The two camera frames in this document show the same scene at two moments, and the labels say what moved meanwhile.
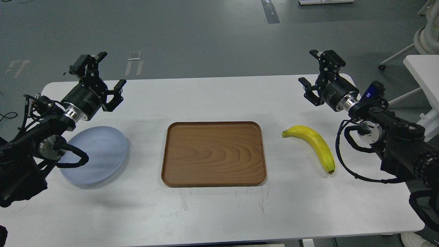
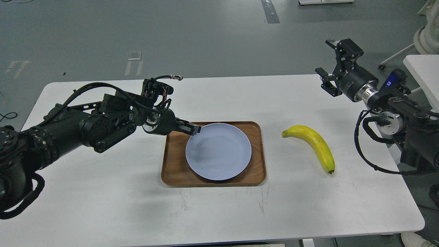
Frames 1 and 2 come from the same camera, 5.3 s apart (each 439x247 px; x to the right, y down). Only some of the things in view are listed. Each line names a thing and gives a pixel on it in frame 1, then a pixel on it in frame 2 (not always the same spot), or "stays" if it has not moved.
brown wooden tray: (213, 154) stays
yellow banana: (316, 139) stays
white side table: (425, 69) stays
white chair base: (426, 37) stays
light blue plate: (107, 149) -> (219, 151)
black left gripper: (90, 93) -> (164, 124)
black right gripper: (332, 87) -> (347, 53)
